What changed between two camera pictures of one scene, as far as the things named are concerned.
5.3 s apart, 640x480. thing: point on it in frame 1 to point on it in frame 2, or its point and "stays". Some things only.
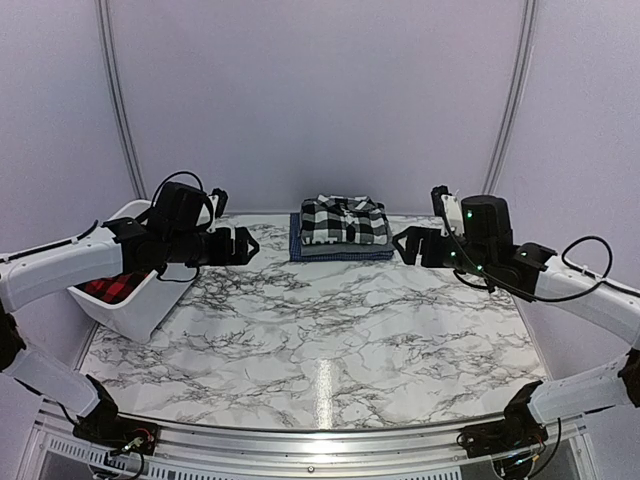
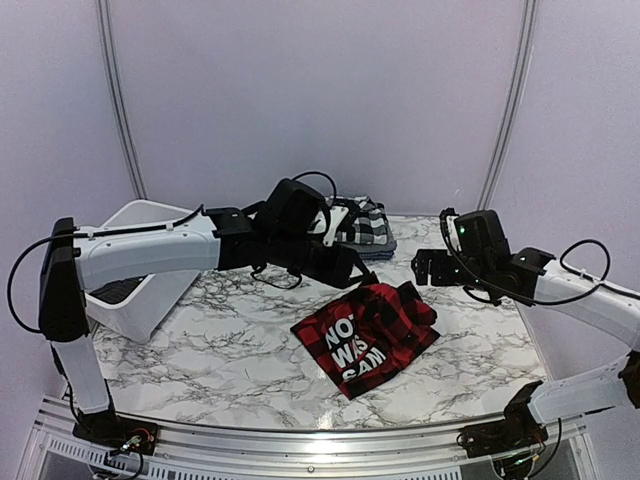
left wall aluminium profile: x=116 y=98 stays
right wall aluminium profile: x=530 y=24 stays
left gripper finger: x=244 y=258 to x=368 y=278
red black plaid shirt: x=115 y=288 to x=369 y=334
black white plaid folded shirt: x=335 y=219 stays
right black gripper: x=415 y=234 to x=424 y=258
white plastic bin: x=138 y=317 stays
